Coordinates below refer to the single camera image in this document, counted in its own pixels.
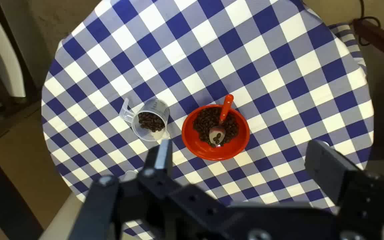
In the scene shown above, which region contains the blue white checkered tablecloth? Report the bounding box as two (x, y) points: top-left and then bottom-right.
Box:
(39, 0), (375, 240)

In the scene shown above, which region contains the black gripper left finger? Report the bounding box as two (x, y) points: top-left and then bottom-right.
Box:
(138, 141), (171, 186)

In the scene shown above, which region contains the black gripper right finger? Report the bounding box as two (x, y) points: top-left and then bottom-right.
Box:
(305, 141), (384, 214)

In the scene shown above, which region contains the red plastic bowl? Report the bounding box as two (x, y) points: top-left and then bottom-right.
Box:
(181, 106), (249, 161)

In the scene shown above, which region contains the clear plastic measuring jar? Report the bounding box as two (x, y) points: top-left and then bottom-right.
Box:
(119, 99), (169, 142)

